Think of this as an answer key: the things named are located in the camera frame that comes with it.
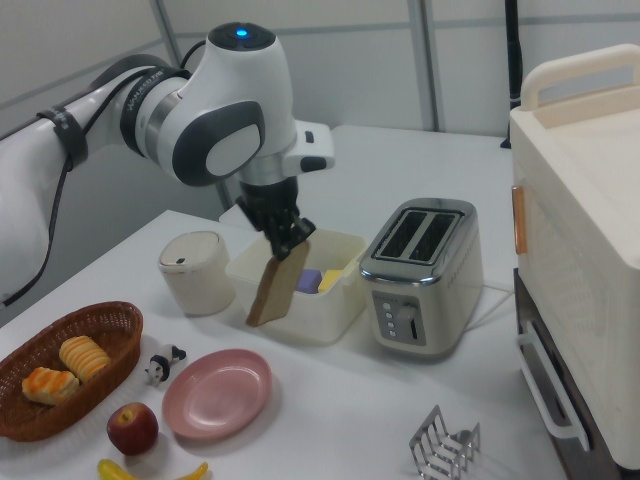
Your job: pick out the pink plate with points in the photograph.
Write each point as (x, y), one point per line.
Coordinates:
(217, 395)

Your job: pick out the black pole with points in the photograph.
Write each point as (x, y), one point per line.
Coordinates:
(513, 50)

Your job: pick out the red apple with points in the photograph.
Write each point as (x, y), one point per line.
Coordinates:
(132, 430)

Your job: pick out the cream and chrome toaster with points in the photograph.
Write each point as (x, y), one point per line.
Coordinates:
(430, 300)

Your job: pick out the panda figurine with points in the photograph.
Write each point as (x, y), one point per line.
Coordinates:
(161, 365)

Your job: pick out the brown wicker basket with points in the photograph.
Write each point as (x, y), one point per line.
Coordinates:
(30, 420)

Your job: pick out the white plastic tub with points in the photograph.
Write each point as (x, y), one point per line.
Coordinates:
(325, 312)

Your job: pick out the yellow block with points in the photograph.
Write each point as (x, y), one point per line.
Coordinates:
(330, 280)

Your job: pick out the toasted bread slice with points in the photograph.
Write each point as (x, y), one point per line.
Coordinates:
(277, 290)

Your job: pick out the purple block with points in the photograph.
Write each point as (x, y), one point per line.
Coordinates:
(309, 281)

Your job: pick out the small cream lidded bin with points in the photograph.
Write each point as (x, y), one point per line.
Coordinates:
(195, 280)

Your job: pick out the yellow banana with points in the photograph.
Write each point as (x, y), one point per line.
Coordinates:
(112, 471)

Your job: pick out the yellow striped bread roll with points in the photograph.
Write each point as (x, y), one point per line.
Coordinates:
(85, 356)

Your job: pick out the metal toast rack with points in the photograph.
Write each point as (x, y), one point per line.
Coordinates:
(442, 457)

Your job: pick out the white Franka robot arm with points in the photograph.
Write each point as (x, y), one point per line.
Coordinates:
(240, 85)

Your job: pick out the orange glazed pastry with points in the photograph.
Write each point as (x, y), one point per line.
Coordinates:
(50, 386)

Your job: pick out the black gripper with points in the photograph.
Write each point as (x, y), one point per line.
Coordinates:
(270, 205)

